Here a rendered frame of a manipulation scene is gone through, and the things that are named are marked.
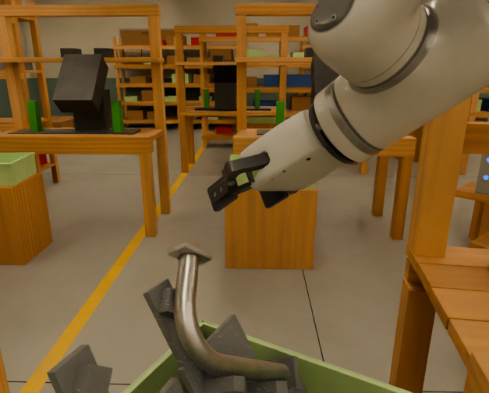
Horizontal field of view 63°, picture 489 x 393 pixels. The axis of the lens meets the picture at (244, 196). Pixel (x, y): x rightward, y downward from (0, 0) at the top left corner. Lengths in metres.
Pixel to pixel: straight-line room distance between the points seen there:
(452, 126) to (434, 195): 0.20
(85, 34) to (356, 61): 11.34
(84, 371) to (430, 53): 0.42
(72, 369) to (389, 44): 0.41
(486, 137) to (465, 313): 0.54
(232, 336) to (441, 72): 0.51
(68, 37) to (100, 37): 0.82
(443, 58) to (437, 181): 0.94
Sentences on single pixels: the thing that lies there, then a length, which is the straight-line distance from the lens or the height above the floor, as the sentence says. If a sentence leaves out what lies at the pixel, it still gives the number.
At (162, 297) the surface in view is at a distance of 0.59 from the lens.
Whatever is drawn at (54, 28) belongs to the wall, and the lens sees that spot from 11.93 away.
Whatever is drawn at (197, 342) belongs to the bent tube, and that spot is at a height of 1.08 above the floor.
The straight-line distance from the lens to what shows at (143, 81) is 10.47.
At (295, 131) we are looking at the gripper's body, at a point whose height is 1.37.
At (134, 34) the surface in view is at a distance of 11.17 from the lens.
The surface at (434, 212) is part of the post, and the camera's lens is 1.30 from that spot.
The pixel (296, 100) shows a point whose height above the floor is 0.89.
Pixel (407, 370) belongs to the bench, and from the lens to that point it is 1.57.
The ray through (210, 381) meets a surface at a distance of 0.63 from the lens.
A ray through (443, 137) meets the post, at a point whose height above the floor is 1.25.
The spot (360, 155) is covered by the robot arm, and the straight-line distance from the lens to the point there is 0.40.
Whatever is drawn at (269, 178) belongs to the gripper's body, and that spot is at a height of 1.31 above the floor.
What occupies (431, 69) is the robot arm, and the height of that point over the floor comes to 1.42.
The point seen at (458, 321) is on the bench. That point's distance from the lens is 1.06.
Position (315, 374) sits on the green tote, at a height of 0.94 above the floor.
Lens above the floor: 1.42
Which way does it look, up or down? 18 degrees down
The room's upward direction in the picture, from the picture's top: straight up
